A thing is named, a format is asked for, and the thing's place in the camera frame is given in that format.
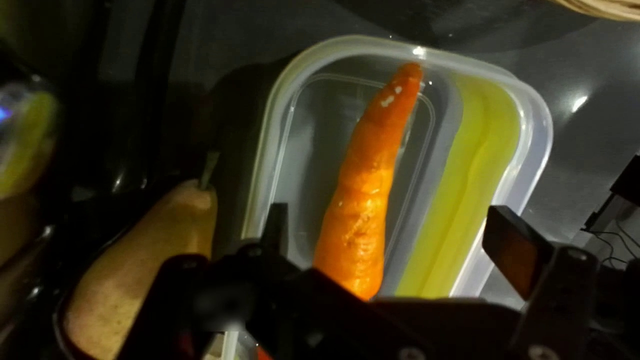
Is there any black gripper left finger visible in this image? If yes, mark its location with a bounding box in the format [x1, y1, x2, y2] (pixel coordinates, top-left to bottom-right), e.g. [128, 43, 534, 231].
[192, 199, 304, 333]

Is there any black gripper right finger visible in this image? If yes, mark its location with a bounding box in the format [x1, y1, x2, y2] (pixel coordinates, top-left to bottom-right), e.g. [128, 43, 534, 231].
[482, 204, 605, 360]

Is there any orange carrot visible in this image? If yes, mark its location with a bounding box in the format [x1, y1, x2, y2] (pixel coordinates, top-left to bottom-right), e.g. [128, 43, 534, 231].
[313, 59, 429, 301]

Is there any yellow lunchbox with clear lid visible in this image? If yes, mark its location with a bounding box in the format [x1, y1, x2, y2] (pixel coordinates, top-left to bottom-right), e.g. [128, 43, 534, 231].
[240, 31, 557, 304]

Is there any wicker basket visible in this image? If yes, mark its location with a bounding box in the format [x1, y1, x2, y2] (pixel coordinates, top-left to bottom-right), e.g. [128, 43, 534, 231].
[549, 0, 640, 23]

